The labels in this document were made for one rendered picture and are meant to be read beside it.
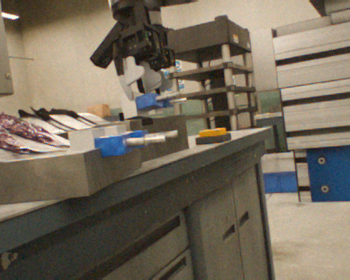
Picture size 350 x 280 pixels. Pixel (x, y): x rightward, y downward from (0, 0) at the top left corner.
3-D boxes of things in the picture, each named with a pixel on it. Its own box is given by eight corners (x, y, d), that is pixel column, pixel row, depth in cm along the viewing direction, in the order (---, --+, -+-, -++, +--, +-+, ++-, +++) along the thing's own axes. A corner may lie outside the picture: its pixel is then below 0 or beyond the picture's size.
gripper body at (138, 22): (147, 47, 79) (136, -7, 80) (113, 62, 83) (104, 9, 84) (165, 56, 85) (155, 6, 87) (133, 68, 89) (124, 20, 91)
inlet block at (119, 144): (171, 155, 57) (166, 118, 56) (164, 159, 52) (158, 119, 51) (87, 165, 59) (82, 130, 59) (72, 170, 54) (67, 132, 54)
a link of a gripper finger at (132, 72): (142, 88, 77) (139, 48, 80) (117, 97, 79) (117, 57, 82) (150, 94, 79) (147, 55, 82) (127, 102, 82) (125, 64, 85)
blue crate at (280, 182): (326, 182, 409) (323, 162, 408) (323, 192, 372) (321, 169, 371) (268, 185, 435) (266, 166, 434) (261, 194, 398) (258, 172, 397)
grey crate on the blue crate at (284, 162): (324, 163, 408) (322, 149, 407) (321, 170, 371) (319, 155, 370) (267, 167, 434) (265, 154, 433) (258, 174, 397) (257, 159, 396)
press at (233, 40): (271, 162, 614) (255, 32, 603) (247, 182, 475) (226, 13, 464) (215, 166, 654) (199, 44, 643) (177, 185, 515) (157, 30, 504)
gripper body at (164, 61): (164, 67, 108) (158, 23, 107) (138, 72, 112) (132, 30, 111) (177, 68, 115) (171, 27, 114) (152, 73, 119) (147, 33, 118)
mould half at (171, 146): (189, 148, 100) (182, 97, 100) (135, 164, 77) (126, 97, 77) (48, 161, 124) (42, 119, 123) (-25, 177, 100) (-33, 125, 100)
